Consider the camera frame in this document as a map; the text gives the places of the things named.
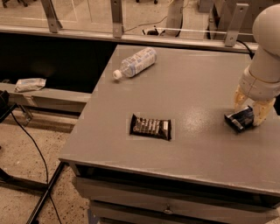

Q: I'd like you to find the metal rail bracket left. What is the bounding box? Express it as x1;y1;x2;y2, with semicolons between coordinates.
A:
41;0;62;33

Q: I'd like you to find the black device at left edge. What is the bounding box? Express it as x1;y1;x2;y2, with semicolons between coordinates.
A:
0;90;17;123

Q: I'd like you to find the metal rail bracket middle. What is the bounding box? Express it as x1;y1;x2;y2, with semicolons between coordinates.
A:
110;0;123;39

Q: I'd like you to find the black snack bar wrapper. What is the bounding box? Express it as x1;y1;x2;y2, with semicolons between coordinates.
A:
129;115;172;141

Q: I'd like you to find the black stand leg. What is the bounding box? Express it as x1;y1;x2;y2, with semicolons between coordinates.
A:
26;162;65;224

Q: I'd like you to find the metal rail bracket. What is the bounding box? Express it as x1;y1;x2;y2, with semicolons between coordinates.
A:
225;3;249;47
110;0;123;39
41;0;62;33

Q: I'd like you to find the black floor cable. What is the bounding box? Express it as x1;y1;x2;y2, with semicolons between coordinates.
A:
10;112;63;224

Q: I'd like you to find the grey drawer with handle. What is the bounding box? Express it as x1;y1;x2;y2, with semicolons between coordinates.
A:
73;176;280;224

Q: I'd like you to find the blue rxbar blueberry bar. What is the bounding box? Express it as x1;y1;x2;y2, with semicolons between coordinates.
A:
224;106;255;133

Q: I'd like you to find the metal rail bracket right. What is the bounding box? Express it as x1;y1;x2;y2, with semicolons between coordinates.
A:
225;3;249;47

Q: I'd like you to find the grey metal shelf beam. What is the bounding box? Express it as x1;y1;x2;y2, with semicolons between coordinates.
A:
0;83;91;113

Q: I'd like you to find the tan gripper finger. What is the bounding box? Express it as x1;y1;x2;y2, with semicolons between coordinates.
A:
253;98;276;126
234;85;248;111

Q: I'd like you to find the clear blue plastic bottle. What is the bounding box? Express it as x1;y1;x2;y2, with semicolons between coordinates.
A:
113;47;157;80

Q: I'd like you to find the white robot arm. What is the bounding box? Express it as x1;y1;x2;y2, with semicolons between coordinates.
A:
234;3;280;126

